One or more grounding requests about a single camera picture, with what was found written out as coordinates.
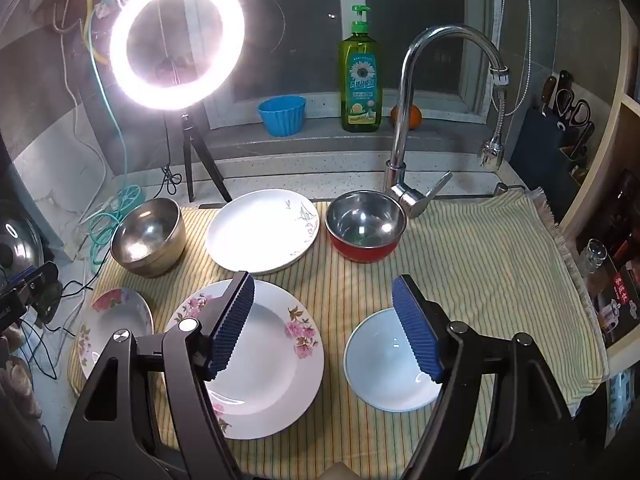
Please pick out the white plate grey leaf print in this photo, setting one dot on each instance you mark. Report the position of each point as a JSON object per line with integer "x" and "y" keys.
{"x": 250, "y": 235}

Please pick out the orange fruit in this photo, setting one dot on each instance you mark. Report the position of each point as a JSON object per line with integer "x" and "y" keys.
{"x": 414, "y": 117}

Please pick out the yellow striped cloth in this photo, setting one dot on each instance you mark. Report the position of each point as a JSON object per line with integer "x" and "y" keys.
{"x": 475, "y": 270}

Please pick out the large pink floral plate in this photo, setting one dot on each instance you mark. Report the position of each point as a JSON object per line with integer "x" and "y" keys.
{"x": 280, "y": 360}

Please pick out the small pink floral plate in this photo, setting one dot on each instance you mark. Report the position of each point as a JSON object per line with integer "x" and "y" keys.
{"x": 120, "y": 315}

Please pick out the green dish soap bottle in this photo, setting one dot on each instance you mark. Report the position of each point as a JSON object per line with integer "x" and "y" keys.
{"x": 360, "y": 85}

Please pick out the black round mount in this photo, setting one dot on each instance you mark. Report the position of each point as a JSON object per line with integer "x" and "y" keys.
{"x": 50, "y": 300}

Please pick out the wooden shelf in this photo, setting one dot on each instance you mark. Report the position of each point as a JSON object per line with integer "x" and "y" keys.
{"x": 605, "y": 170}

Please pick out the chrome faucet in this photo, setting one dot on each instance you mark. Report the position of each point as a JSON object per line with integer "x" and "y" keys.
{"x": 400, "y": 135}

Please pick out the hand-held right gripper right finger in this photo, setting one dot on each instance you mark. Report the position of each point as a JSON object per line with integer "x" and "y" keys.
{"x": 415, "y": 330}

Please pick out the plain white bowl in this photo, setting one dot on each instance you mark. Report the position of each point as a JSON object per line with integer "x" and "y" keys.
{"x": 375, "y": 365}

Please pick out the red steel bowl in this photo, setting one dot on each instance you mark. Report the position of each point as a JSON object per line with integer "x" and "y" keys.
{"x": 360, "y": 252}

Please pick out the blue ribbed cup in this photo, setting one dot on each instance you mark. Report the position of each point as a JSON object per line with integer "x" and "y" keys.
{"x": 282, "y": 117}

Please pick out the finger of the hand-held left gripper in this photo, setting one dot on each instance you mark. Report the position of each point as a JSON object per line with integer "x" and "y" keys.
{"x": 35, "y": 277}

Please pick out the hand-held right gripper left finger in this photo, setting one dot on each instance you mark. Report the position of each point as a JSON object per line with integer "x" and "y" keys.
{"x": 232, "y": 325}

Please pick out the clear drinking glass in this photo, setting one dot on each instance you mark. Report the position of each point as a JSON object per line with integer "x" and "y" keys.
{"x": 594, "y": 257}

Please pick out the gold steel bowl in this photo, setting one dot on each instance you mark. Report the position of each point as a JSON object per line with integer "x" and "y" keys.
{"x": 150, "y": 255}

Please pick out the dark knife block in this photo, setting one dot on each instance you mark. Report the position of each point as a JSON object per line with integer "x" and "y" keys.
{"x": 535, "y": 150}

